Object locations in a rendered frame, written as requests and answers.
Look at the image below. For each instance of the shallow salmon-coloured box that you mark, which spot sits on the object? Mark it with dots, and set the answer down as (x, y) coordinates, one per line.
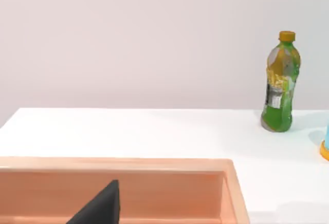
(164, 190)

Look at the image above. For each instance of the green bottle with orange cap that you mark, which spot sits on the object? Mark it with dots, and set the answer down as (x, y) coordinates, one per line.
(280, 85)

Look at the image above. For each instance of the light blue and orange bottle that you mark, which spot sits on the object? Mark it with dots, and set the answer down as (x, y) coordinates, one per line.
(326, 147)

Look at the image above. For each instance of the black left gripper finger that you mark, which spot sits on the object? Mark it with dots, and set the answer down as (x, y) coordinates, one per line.
(105, 206)

